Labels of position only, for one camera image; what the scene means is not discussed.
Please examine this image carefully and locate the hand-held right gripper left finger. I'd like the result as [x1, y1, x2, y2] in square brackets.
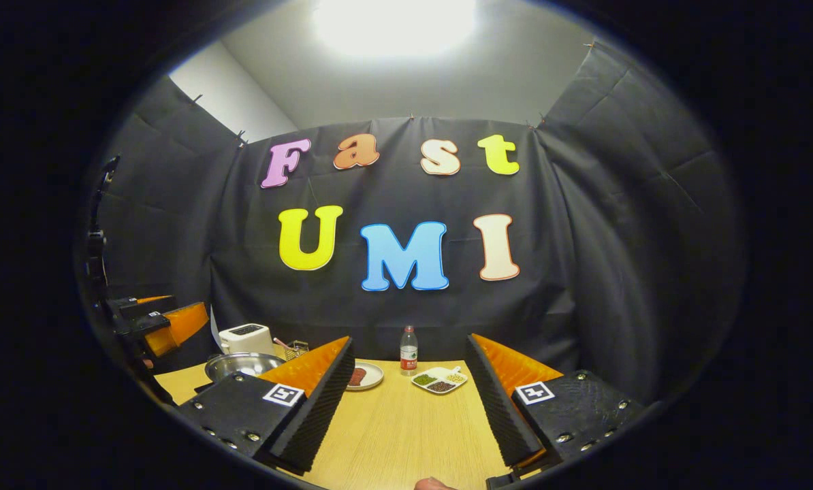
[175, 336, 356, 475]

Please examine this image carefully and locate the clear plastic water bottle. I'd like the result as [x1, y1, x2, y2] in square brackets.
[400, 325, 419, 377]

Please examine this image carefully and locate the white toaster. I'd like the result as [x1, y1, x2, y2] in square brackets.
[218, 323, 275, 357]

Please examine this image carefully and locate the white round plate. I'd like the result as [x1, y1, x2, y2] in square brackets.
[345, 361, 385, 391]

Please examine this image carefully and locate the stainless steel pot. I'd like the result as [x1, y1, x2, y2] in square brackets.
[204, 352, 286, 383]

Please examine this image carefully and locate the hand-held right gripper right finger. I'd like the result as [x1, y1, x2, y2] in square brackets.
[464, 333, 649, 477]

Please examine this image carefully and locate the large ceiling light panel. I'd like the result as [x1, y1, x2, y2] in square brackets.
[311, 0, 479, 59]

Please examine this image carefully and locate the white divided dish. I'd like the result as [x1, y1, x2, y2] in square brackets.
[411, 365, 469, 395]

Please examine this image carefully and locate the black stand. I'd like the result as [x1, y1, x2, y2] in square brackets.
[86, 155, 120, 297]

